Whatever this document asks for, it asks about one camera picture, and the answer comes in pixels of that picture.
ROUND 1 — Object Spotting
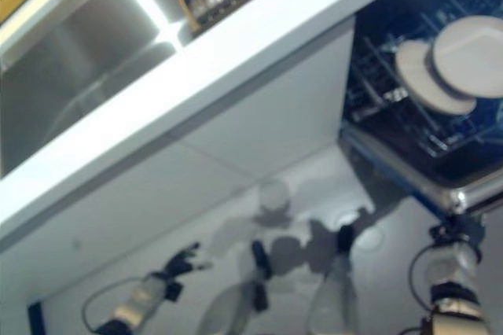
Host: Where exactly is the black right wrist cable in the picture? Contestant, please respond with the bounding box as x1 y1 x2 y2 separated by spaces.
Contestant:
400 244 435 335

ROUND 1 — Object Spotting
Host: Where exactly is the stainless steel sink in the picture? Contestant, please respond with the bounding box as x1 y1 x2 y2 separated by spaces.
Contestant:
0 0 315 179

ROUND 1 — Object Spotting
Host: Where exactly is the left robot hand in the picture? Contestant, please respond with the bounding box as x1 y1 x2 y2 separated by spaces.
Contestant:
164 242 213 281

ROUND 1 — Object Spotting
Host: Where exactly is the white glossy cabinet door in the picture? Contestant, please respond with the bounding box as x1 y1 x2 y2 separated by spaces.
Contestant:
176 16 357 182
0 142 260 300

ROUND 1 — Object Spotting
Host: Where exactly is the blue edged panel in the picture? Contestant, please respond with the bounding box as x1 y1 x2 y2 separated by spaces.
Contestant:
27 301 47 335

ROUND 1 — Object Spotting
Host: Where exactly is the wire dishwasher rack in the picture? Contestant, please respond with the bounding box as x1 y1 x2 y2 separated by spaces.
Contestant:
345 0 503 157

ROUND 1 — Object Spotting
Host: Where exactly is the cream round plate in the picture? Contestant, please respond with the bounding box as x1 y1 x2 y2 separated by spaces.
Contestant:
431 15 503 98
395 40 475 115

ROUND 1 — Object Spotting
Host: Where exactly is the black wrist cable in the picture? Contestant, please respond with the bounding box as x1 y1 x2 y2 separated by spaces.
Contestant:
81 275 146 332
400 244 435 335

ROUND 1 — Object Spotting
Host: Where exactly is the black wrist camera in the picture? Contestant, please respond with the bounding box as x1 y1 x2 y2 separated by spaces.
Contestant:
430 224 457 244
164 282 185 301

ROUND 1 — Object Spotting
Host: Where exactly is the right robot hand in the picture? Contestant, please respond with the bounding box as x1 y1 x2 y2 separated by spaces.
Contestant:
447 212 488 249

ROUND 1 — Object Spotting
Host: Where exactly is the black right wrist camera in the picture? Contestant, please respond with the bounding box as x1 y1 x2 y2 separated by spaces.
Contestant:
430 224 457 244

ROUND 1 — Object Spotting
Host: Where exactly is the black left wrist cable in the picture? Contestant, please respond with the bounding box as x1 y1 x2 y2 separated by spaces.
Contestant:
81 275 146 332

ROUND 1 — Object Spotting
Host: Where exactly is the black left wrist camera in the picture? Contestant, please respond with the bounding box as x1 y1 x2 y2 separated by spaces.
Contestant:
164 282 185 301

